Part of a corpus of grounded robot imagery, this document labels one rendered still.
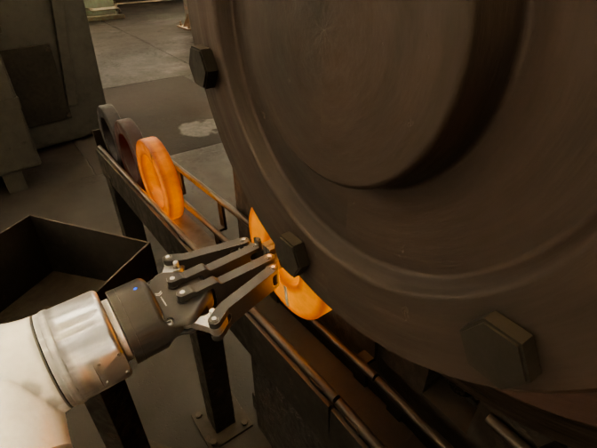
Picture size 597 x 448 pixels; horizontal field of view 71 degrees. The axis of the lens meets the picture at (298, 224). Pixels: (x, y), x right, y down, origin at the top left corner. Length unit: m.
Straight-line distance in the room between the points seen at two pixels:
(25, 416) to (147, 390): 1.06
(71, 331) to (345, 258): 0.27
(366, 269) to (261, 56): 0.11
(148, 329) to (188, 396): 1.00
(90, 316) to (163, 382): 1.06
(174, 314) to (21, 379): 0.13
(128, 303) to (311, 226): 0.23
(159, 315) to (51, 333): 0.09
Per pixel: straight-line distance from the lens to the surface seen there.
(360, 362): 0.56
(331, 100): 0.16
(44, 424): 0.41
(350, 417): 0.50
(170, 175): 0.89
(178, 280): 0.45
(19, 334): 0.42
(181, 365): 1.48
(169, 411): 1.39
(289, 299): 0.53
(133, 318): 0.41
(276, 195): 0.24
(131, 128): 1.08
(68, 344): 0.40
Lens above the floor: 1.14
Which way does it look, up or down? 34 degrees down
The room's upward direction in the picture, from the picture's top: straight up
